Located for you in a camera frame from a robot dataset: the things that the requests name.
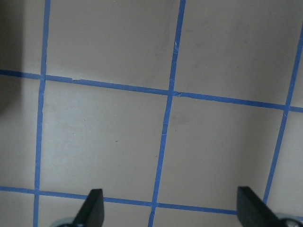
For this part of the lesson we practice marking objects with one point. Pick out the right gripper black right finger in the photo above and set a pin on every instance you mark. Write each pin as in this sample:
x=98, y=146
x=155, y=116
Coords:
x=253, y=212

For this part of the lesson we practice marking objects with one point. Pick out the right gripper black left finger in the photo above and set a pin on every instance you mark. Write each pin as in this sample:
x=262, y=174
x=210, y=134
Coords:
x=91, y=213

